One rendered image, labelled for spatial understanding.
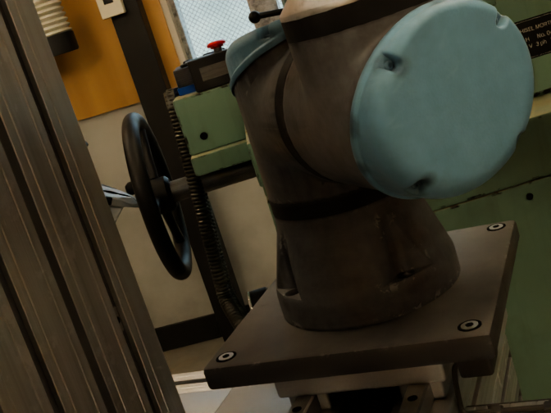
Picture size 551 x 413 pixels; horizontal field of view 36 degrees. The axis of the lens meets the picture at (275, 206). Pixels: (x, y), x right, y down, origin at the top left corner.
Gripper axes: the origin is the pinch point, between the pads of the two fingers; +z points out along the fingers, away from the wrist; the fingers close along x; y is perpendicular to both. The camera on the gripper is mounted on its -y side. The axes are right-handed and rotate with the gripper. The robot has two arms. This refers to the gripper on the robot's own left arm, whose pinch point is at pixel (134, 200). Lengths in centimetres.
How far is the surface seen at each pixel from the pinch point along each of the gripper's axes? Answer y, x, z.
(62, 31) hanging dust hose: -15, -115, -39
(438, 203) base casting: -18, 33, 44
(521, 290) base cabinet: -8, 33, 60
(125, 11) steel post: -24, -119, -22
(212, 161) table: -14.7, 21.3, 11.9
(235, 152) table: -16.7, 21.2, 15.1
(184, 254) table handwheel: 5.1, 9.1, 10.9
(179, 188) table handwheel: -7.3, 12.9, 7.8
